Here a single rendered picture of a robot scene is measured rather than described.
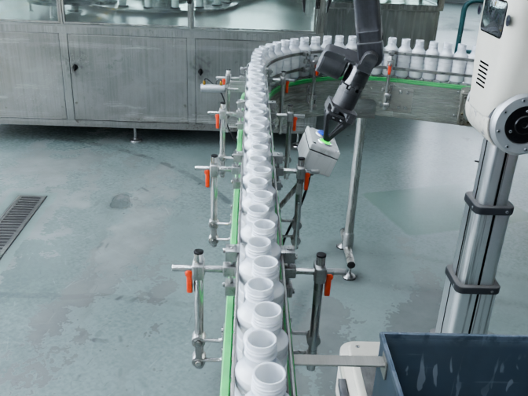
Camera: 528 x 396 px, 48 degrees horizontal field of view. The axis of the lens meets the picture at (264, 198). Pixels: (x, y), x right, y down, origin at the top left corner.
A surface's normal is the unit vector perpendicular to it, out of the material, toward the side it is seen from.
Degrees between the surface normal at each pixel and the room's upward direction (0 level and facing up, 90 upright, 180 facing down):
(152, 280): 0
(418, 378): 90
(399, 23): 90
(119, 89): 91
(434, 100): 90
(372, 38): 107
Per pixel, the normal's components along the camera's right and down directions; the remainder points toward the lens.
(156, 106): 0.01, 0.44
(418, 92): -0.29, 0.39
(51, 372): 0.04, -0.91
